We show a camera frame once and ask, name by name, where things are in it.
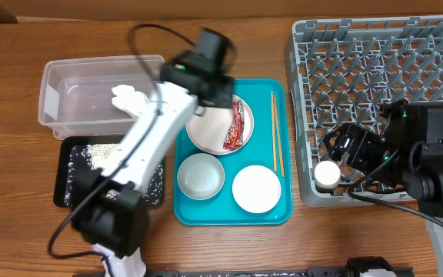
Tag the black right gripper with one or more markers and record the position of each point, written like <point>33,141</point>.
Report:
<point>361,138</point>

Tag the white plastic cup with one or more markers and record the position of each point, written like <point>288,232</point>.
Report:
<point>327,175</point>

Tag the red snack wrapper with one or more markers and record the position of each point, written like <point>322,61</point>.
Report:
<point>234,137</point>

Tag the grey bowl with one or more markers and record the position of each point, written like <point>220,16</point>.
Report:
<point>201,176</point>

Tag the white napkin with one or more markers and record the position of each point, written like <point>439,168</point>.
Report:
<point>130,101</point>

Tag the pile of rice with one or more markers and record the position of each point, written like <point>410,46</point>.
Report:
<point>82,157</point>

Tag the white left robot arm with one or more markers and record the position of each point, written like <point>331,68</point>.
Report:
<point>108,208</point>

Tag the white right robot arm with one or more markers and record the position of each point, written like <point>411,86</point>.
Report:
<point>407,156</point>

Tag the grey dishwasher rack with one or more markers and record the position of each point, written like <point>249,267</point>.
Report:
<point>340,71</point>

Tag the wooden chopstick right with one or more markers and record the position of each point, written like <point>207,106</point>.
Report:
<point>277,133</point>

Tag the wooden chopstick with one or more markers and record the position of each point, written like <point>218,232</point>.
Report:
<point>277,133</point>
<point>273,132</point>

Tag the wooden chopstick left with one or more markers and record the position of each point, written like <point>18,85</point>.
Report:
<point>273,132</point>

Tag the pink bowl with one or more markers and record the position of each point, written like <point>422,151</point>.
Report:
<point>256,189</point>

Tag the teal plastic tray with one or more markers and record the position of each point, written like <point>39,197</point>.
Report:
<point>222,209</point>

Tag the pink plate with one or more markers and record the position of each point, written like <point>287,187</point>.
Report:
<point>208,130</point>

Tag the black tray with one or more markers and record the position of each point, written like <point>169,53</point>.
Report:
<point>69,142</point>

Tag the clear plastic bin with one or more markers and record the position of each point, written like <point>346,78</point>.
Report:
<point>76,95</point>

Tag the black rail at bottom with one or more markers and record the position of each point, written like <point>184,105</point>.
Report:
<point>355,267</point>

